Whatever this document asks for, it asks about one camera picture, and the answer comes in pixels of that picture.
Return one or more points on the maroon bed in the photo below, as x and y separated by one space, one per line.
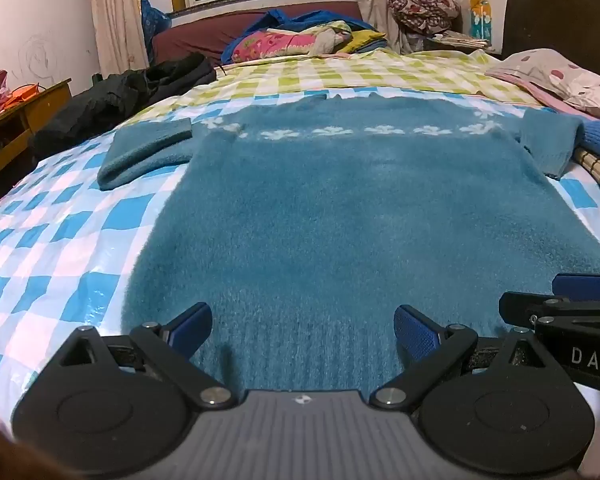
195 35

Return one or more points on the green white checked bedsheet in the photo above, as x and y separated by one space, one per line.
330 72

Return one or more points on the teal fuzzy sweater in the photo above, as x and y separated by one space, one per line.
330 220

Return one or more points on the dark wooden headboard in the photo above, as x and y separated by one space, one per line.
560 10

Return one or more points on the dotted pink pillow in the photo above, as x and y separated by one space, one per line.
555 75

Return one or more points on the stack of papers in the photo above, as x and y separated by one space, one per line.
460 39

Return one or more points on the floral fabric bundle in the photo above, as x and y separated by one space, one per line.
422 5

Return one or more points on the yellow cloth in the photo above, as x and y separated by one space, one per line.
362 39

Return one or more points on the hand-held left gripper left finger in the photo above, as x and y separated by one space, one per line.
192 329

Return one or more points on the blue white checked plastic sheet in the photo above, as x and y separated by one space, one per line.
65 240

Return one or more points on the blue cloth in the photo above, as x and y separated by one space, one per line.
280 19

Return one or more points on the blue patterned bag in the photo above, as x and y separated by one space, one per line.
152 22

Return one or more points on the wooden desk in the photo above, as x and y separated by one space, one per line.
15 130

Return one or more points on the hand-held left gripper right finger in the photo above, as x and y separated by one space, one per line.
416 332

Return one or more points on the orange object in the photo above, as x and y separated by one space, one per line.
22 94

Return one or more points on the black jacket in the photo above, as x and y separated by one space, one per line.
115 95

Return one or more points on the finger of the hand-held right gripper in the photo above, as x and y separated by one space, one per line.
527 307
587 286

